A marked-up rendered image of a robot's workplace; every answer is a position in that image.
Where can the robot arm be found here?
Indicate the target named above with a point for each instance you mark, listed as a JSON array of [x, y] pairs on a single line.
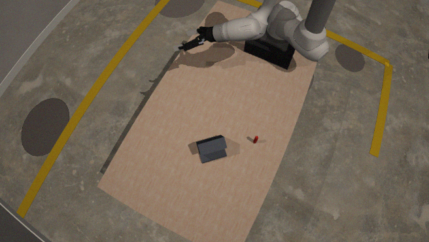
[[284, 26]]

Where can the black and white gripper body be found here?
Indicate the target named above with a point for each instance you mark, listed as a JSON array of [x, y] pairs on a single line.
[[208, 35]]

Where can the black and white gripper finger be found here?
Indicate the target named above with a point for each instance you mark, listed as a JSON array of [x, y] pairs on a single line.
[[192, 44], [197, 31]]

